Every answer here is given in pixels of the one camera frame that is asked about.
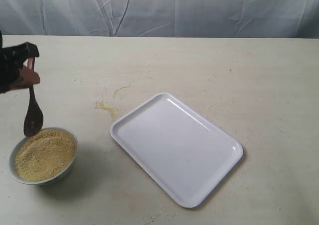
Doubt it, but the tan granular powder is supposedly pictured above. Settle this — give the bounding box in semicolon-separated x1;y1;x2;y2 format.
14;129;76;182

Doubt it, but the brown wooden spoon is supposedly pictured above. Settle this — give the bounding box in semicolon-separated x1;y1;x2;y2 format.
23;56;44;137

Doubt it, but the white rectangular plastic tray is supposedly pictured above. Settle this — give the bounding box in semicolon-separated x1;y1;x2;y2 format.
110;93;243;209

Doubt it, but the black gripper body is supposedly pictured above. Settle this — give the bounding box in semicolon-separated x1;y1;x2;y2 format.
0;33;27;94

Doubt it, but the white bowl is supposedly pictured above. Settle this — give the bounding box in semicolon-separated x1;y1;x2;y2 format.
8;127;79;186

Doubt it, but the white wrinkled backdrop curtain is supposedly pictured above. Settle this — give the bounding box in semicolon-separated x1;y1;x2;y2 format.
0;0;319;38

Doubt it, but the spilled yellow grain pile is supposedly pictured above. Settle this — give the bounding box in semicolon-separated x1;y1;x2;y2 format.
95;101;119;120

